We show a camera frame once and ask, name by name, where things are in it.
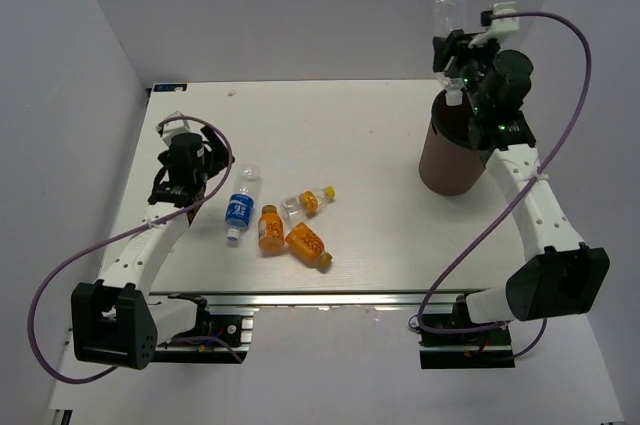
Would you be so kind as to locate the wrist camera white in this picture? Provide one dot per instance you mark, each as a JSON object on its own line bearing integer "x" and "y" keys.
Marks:
{"x": 497, "y": 23}
{"x": 177, "y": 125}

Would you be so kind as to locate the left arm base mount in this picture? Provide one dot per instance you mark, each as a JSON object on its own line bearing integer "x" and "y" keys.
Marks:
{"x": 210, "y": 332}

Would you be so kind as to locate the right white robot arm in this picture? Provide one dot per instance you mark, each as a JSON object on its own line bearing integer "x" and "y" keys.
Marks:
{"x": 562, "y": 275}

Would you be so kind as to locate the orange juice bottle upright label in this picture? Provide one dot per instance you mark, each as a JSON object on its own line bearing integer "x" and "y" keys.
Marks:
{"x": 270, "y": 230}

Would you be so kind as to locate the orange juice bottle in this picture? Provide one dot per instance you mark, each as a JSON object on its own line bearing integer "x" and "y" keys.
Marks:
{"x": 308, "y": 247}

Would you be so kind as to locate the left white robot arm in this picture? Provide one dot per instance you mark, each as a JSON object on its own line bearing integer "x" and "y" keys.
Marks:
{"x": 112, "y": 322}

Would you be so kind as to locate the blue label water bottle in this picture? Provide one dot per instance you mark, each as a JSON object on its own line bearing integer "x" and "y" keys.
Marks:
{"x": 242, "y": 201}

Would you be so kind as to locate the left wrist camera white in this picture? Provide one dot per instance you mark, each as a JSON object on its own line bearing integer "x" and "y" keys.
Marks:
{"x": 177, "y": 125}

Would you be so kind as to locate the clear plastic bottle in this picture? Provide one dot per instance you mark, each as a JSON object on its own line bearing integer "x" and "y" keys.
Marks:
{"x": 449, "y": 15}

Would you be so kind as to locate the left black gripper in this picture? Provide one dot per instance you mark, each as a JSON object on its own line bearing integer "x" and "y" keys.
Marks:
{"x": 218, "y": 156}

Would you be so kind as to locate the clear bottle yellow cap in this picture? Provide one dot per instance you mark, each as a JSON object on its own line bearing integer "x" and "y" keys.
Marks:
{"x": 306, "y": 204}

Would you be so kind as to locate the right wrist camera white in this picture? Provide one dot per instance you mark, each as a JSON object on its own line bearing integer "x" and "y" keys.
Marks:
{"x": 497, "y": 23}

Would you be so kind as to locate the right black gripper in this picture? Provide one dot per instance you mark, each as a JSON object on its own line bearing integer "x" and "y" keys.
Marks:
{"x": 445, "y": 48}

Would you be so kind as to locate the brown cylindrical bin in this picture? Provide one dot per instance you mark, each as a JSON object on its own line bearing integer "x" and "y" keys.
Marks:
{"x": 448, "y": 165}

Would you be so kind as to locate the blue label sticker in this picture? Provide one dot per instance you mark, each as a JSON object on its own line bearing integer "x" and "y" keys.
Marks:
{"x": 169, "y": 88}

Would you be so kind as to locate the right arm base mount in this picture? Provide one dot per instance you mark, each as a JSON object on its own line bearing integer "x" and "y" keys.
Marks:
{"x": 478, "y": 350}

